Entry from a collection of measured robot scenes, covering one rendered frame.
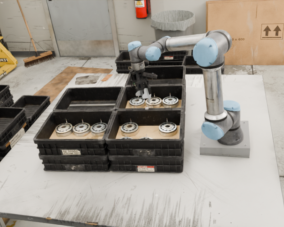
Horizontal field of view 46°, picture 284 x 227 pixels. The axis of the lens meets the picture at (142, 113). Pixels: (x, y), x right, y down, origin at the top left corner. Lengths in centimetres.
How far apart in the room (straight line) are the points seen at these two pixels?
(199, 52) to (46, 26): 418
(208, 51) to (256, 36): 316
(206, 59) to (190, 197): 67
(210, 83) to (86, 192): 84
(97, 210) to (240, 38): 344
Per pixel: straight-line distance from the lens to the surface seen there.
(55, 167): 197
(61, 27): 538
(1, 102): 338
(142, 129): 195
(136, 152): 176
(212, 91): 164
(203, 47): 154
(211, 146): 192
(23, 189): 196
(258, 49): 468
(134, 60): 189
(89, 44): 530
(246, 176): 183
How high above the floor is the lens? 194
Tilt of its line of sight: 32 degrees down
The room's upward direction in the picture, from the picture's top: 7 degrees counter-clockwise
